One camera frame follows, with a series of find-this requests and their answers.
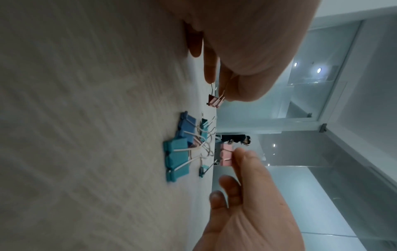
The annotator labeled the glass partition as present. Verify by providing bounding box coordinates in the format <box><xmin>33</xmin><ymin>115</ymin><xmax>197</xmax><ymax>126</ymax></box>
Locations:
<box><xmin>273</xmin><ymin>21</ymin><xmax>365</xmax><ymax>123</ymax></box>

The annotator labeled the large blue binder clip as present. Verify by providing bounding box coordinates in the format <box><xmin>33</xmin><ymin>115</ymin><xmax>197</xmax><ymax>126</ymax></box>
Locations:
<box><xmin>175</xmin><ymin>111</ymin><xmax>215</xmax><ymax>145</ymax></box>

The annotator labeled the person's right hand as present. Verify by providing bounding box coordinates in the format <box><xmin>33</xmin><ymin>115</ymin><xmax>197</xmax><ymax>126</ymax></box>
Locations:
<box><xmin>192</xmin><ymin>147</ymin><xmax>306</xmax><ymax>251</ymax></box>

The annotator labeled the large pink binder clip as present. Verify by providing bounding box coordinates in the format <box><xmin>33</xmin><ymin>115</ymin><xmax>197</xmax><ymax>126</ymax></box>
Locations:
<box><xmin>219</xmin><ymin>143</ymin><xmax>236</xmax><ymax>167</ymax></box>

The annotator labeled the person's left hand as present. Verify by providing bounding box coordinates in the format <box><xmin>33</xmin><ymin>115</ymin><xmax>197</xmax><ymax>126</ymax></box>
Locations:
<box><xmin>164</xmin><ymin>0</ymin><xmax>320</xmax><ymax>102</ymax></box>

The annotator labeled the small pink binder clip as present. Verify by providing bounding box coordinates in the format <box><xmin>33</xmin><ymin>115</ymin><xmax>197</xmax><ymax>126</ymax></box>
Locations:
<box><xmin>206</xmin><ymin>82</ymin><xmax>226</xmax><ymax>109</ymax></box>

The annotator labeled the large teal binder clip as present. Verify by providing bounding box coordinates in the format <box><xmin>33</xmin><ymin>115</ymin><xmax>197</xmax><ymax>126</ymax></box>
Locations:
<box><xmin>165</xmin><ymin>152</ymin><xmax>215</xmax><ymax>183</ymax></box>
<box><xmin>163</xmin><ymin>137</ymin><xmax>212</xmax><ymax>158</ymax></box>

